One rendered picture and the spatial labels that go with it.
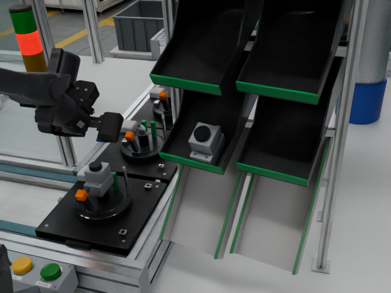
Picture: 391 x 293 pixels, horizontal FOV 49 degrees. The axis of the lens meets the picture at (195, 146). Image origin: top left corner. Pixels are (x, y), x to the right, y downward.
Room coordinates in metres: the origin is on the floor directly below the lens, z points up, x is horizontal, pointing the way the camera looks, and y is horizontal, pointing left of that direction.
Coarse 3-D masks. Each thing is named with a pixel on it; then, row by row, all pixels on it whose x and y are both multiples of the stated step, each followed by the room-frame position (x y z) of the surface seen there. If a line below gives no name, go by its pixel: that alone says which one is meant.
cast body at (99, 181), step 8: (88, 168) 0.82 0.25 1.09; (96, 168) 0.81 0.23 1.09; (104, 168) 0.82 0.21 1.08; (88, 176) 0.81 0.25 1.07; (96, 176) 0.80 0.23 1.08; (104, 176) 0.81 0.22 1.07; (112, 176) 0.84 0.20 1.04; (88, 184) 0.80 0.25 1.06; (96, 184) 0.80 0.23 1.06; (104, 184) 0.80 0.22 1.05; (88, 192) 0.80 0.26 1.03; (96, 192) 0.79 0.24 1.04; (104, 192) 0.80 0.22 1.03
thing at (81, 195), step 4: (84, 188) 0.77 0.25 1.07; (88, 188) 0.77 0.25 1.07; (80, 192) 0.75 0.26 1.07; (84, 192) 0.75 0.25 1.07; (76, 196) 0.74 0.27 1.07; (80, 196) 0.74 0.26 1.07; (84, 196) 0.75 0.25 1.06; (80, 200) 0.74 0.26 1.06; (84, 200) 0.74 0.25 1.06; (88, 200) 0.76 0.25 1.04; (84, 204) 0.76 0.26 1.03; (88, 204) 0.76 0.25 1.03; (92, 204) 0.77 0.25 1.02; (88, 208) 0.76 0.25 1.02; (92, 208) 0.77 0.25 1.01
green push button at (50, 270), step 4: (48, 264) 0.64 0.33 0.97; (52, 264) 0.64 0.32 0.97; (56, 264) 0.64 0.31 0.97; (44, 268) 0.63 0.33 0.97; (48, 268) 0.63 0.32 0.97; (52, 268) 0.63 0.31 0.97; (56, 268) 0.63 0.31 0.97; (40, 272) 0.62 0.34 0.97; (44, 272) 0.62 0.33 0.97; (48, 272) 0.62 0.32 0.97; (52, 272) 0.62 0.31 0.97; (56, 272) 0.62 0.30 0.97; (60, 272) 0.62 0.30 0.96; (44, 276) 0.61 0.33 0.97; (48, 276) 0.61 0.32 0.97; (52, 276) 0.61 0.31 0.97; (56, 276) 0.61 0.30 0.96; (48, 280) 0.61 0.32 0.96
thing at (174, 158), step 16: (240, 64) 0.87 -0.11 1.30; (192, 96) 0.80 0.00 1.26; (208, 96) 0.81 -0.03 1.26; (224, 96) 0.80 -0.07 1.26; (240, 96) 0.79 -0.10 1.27; (256, 96) 0.77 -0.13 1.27; (192, 112) 0.78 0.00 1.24; (208, 112) 0.77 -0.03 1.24; (224, 112) 0.76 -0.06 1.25; (240, 112) 0.70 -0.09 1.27; (176, 128) 0.74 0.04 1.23; (192, 128) 0.74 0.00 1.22; (224, 128) 0.72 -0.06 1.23; (240, 128) 0.70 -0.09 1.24; (176, 144) 0.71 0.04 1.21; (176, 160) 0.67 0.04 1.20; (192, 160) 0.65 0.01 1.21; (224, 160) 0.63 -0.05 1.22
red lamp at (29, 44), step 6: (18, 36) 0.98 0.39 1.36; (24, 36) 0.97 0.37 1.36; (30, 36) 0.98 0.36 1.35; (36, 36) 0.99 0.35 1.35; (18, 42) 0.98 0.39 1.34; (24, 42) 0.97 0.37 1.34; (30, 42) 0.98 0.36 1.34; (36, 42) 0.98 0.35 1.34; (24, 48) 0.97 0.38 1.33; (30, 48) 0.97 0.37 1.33; (36, 48) 0.98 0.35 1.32; (24, 54) 0.98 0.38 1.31; (30, 54) 0.97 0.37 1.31
